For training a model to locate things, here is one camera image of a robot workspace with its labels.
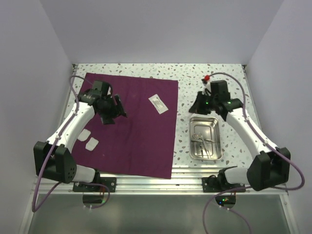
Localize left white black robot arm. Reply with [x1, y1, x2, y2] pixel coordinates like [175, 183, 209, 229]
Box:
[33, 80, 127, 192]

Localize purple cloth mat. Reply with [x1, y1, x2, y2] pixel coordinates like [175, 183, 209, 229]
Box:
[72, 73, 178, 179]

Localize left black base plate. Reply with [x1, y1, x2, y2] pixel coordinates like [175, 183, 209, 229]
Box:
[73, 177, 117, 193]

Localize stainless steel tray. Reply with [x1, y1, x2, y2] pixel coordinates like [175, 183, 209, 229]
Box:
[189, 116, 223, 161]

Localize purple cable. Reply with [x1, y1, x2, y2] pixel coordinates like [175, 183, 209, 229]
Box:
[31, 76, 110, 213]
[202, 72, 305, 234]

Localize steel tweezers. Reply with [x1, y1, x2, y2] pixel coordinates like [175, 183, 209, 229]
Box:
[203, 136, 217, 159]

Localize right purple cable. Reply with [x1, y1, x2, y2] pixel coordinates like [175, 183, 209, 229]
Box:
[202, 72, 305, 234]

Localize steel scissors in tray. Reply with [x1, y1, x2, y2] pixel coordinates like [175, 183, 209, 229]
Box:
[193, 133, 209, 156]

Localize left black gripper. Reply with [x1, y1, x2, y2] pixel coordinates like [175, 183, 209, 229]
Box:
[98, 94, 127, 124]

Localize white gauze pad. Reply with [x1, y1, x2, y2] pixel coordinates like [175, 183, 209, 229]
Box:
[77, 129, 91, 141]
[85, 137, 99, 152]

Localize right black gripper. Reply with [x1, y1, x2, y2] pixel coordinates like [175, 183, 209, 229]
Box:
[189, 92, 217, 116]

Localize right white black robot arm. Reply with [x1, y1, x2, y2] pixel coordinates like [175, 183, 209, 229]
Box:
[189, 79, 291, 192]

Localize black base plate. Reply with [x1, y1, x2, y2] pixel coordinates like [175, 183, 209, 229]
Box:
[73, 177, 117, 193]
[201, 175, 246, 193]

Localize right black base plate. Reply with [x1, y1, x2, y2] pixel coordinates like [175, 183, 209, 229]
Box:
[201, 175, 246, 193]

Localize white sachet packet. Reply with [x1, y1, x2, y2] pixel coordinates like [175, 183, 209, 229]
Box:
[148, 94, 169, 115]

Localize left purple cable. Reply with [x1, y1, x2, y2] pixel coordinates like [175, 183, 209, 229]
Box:
[31, 76, 110, 213]

